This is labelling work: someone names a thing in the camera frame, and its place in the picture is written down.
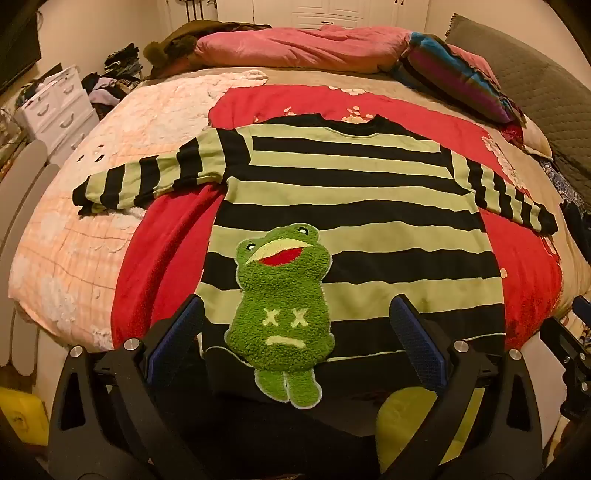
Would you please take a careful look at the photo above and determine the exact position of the pink duvet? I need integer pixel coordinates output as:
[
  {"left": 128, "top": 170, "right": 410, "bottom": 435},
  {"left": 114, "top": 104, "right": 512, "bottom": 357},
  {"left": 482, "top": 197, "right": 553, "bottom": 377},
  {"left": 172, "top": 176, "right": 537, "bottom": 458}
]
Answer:
[{"left": 194, "top": 25, "right": 499, "bottom": 77}]

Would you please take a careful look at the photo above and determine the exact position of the yellow box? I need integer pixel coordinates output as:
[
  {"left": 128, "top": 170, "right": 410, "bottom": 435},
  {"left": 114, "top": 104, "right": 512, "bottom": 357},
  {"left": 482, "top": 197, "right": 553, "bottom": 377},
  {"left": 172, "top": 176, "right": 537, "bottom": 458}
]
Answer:
[{"left": 0, "top": 387, "right": 49, "bottom": 446}]

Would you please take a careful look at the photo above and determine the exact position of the blue white patterned cloth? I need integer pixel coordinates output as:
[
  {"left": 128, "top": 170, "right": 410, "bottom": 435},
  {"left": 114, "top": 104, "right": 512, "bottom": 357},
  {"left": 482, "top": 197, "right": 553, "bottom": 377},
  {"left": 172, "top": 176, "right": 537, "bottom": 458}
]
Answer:
[{"left": 538, "top": 157, "right": 587, "bottom": 208}]

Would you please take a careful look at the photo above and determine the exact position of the multicolour striped pillow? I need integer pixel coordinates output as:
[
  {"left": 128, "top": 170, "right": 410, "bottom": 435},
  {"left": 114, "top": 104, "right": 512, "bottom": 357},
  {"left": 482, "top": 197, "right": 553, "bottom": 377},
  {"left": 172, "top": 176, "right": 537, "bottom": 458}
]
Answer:
[{"left": 392, "top": 32, "right": 527, "bottom": 125}]

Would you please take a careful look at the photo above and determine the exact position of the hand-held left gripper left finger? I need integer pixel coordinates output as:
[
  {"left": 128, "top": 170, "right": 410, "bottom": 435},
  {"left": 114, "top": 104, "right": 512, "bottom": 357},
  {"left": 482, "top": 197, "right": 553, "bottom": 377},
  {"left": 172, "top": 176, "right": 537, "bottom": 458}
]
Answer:
[{"left": 48, "top": 294, "right": 208, "bottom": 480}]

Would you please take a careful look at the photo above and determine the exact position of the red floral blanket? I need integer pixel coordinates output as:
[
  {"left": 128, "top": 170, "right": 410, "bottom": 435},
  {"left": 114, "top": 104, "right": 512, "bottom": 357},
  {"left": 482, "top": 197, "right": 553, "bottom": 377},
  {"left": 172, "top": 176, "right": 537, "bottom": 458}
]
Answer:
[{"left": 111, "top": 85, "right": 564, "bottom": 356}]

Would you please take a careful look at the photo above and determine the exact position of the grey bed footboard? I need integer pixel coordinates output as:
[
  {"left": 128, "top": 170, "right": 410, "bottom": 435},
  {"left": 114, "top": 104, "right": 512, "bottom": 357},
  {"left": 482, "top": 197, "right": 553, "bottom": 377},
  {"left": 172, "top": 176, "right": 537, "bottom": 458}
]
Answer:
[{"left": 0, "top": 138, "right": 61, "bottom": 370}]

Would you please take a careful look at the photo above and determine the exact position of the grey quilted headboard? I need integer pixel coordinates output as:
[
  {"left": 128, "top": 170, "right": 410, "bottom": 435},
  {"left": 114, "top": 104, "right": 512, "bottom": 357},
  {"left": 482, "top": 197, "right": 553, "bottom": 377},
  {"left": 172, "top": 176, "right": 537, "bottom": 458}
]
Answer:
[{"left": 445, "top": 14, "right": 591, "bottom": 217}]

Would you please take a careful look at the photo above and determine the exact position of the white wardrobe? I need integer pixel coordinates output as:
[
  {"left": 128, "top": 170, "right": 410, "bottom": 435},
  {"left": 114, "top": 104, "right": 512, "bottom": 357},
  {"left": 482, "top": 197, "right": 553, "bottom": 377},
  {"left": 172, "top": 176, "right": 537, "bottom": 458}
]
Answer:
[{"left": 217, "top": 0, "right": 430, "bottom": 33}]

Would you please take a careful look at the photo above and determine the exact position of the pile of dark clothes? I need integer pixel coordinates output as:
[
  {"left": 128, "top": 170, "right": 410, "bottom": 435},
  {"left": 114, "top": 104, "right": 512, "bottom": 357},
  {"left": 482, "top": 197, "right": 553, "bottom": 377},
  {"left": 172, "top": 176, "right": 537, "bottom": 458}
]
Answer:
[{"left": 82, "top": 42, "right": 141, "bottom": 107}]

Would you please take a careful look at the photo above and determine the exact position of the brown fur-trimmed coat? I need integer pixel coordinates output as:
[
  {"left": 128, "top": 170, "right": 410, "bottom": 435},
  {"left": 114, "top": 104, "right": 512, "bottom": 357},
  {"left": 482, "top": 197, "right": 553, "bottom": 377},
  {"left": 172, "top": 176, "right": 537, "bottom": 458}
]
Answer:
[{"left": 143, "top": 21, "right": 273, "bottom": 79}]

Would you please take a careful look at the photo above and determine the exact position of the white drawer cabinet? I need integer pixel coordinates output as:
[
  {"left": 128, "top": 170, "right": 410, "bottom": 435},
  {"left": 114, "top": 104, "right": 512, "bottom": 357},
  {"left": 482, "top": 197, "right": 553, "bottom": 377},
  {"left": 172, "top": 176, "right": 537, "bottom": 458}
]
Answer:
[{"left": 14, "top": 65, "right": 100, "bottom": 158}]

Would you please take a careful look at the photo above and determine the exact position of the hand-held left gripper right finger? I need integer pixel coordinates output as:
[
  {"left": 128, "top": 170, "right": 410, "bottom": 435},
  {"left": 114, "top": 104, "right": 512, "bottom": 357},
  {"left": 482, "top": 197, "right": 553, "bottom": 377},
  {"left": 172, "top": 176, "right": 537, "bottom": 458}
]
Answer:
[{"left": 390, "top": 295, "right": 543, "bottom": 480}]

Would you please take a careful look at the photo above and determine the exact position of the beige pillow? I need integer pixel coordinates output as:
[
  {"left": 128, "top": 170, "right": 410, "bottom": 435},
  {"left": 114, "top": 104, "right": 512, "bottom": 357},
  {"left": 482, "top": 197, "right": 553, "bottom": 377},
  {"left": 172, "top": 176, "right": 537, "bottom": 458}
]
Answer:
[{"left": 522, "top": 121, "right": 552, "bottom": 155}]

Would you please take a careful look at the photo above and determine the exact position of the pink white cartoon quilt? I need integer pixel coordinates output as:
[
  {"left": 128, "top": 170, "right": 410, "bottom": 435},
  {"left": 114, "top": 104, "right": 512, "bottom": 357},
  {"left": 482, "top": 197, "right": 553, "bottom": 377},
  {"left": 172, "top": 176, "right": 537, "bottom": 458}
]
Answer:
[{"left": 9, "top": 69, "right": 269, "bottom": 352}]

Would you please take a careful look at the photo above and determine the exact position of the black television screen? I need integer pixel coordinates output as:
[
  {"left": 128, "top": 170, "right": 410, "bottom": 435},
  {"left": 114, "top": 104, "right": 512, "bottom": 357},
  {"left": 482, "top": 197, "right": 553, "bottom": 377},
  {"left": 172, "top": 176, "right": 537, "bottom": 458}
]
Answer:
[{"left": 0, "top": 9, "right": 42, "bottom": 93}]

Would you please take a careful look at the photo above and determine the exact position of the green black striped frog sweater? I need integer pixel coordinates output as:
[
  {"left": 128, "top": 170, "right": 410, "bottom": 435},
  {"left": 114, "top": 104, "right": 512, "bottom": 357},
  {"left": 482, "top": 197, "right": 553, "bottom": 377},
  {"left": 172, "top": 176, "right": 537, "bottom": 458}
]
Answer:
[{"left": 71, "top": 114, "right": 557, "bottom": 411}]

